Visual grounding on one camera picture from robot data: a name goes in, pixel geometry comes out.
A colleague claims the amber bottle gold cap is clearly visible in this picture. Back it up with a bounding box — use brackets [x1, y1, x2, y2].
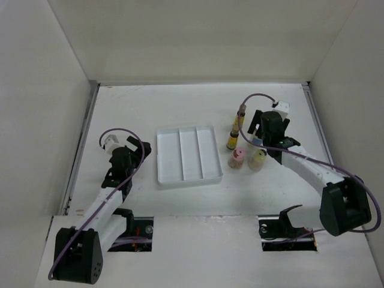
[226, 127, 239, 150]
[233, 104, 247, 131]

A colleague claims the silver-lid jar blue label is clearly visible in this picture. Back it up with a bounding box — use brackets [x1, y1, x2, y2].
[251, 135, 263, 146]

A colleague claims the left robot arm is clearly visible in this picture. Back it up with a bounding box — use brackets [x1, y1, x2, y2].
[48, 134, 152, 284]

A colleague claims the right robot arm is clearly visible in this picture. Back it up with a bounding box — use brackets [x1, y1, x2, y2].
[250, 110, 371, 236]

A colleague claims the yellow-lid spice shaker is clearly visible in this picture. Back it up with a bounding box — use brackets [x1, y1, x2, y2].
[248, 149, 267, 172]

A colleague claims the pink-lid spice shaker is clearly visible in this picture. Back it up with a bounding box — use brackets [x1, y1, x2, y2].
[228, 148, 245, 169]

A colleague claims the white three-compartment tray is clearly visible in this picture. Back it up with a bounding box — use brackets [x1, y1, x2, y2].
[157, 125, 223, 189]

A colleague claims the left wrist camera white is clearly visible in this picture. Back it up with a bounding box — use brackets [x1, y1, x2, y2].
[102, 134, 121, 155]

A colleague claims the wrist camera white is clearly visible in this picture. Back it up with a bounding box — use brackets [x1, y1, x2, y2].
[102, 134, 121, 155]
[272, 100, 290, 120]

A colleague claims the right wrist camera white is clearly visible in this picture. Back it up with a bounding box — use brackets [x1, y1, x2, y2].
[272, 100, 290, 120]

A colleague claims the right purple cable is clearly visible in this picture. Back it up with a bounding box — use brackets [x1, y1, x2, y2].
[239, 93, 380, 233]

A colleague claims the purple cable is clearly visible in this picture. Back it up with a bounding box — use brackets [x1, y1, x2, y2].
[239, 93, 380, 233]
[47, 128, 150, 281]

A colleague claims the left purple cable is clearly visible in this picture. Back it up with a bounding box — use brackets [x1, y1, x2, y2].
[47, 128, 150, 281]

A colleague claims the right aluminium rail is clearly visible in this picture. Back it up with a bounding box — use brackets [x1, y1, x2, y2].
[302, 82, 334, 164]

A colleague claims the aluminium rail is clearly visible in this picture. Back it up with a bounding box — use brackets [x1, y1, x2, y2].
[302, 82, 334, 164]
[58, 80, 100, 215]

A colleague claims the left aluminium rail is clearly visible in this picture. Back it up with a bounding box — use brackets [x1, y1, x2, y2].
[58, 80, 100, 215]

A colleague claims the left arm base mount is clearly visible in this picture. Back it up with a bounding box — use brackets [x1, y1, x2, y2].
[109, 217, 154, 253]

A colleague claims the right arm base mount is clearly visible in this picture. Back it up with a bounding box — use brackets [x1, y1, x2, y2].
[258, 205, 317, 252]

